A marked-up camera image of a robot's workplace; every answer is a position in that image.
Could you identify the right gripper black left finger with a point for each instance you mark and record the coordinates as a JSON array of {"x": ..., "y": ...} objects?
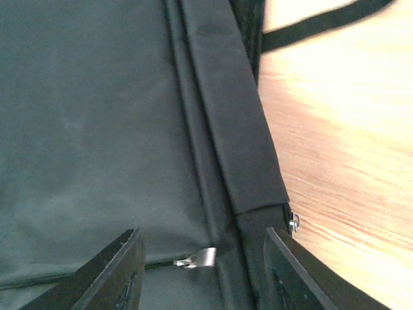
[{"x": 112, "y": 279}]

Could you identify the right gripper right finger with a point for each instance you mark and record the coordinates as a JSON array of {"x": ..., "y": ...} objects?
[{"x": 296, "y": 279}]

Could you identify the black backpack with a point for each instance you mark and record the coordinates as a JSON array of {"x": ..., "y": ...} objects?
[{"x": 119, "y": 115}]

